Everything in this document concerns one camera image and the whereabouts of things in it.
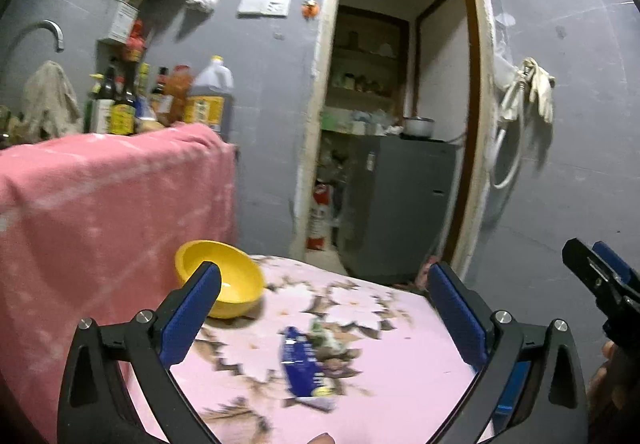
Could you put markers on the pink checked towel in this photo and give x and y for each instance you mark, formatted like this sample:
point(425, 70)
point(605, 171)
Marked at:
point(100, 224)

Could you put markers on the blue snack wrapper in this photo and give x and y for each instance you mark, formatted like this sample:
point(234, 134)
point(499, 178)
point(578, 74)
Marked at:
point(302, 364)

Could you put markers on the wooden wall shelf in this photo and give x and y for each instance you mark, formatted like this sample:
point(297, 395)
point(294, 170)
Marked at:
point(370, 53)

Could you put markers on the white wall switch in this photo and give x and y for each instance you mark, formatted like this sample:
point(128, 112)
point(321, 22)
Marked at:
point(251, 5)

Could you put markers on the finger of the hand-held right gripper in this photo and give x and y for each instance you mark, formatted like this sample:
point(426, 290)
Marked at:
point(595, 276)
point(617, 264)

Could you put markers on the worn door frame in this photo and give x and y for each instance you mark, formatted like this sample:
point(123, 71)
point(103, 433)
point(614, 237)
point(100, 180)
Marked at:
point(312, 123)

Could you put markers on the orange wall hook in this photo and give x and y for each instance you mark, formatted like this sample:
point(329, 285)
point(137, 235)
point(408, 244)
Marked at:
point(310, 7)

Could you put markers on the pink floral tablecloth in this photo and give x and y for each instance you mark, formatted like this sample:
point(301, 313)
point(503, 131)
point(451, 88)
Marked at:
point(400, 374)

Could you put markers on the green wrapper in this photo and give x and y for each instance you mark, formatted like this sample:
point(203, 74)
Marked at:
point(325, 339)

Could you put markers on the metal cooking pot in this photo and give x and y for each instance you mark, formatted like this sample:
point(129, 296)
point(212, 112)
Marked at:
point(419, 127)

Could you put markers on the white wall socket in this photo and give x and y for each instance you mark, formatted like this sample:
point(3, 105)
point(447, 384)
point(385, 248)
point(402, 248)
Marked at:
point(278, 6)

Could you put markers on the white perforated utensil holder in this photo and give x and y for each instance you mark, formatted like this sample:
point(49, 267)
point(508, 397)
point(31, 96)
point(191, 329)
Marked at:
point(122, 21)

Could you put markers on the red hanging net bag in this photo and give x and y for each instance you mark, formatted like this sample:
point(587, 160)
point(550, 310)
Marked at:
point(135, 43)

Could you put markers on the beige cloth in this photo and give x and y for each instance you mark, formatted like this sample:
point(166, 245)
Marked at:
point(50, 103)

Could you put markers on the curved metal faucet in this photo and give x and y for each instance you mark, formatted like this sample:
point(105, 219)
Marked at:
point(47, 26)

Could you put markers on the blue plastic basin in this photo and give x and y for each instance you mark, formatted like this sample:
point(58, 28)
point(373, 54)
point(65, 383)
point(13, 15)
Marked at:
point(515, 386)

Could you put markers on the red-capped dark sauce bottle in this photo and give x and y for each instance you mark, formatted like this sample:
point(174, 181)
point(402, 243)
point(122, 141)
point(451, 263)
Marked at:
point(159, 91)

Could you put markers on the yellow-label sauce bottle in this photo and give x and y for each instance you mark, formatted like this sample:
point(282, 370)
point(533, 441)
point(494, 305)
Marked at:
point(123, 111)

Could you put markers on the person's right hand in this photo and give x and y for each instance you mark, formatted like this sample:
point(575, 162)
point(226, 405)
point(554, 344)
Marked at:
point(607, 384)

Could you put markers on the grey refrigerator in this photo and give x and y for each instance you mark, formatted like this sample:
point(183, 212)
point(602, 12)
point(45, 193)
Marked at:
point(395, 209)

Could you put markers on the cream rubber gloves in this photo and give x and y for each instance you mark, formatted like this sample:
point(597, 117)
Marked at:
point(542, 88)

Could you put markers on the yellow plastic bowl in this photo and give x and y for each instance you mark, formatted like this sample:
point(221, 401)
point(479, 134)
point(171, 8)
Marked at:
point(235, 289)

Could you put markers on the large cooking oil jug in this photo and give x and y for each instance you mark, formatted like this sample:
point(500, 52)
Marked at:
point(210, 103)

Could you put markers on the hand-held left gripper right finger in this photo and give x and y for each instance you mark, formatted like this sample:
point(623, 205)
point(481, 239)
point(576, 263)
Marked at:
point(457, 316)

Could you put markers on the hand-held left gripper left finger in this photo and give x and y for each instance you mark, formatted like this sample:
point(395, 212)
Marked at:
point(192, 319)

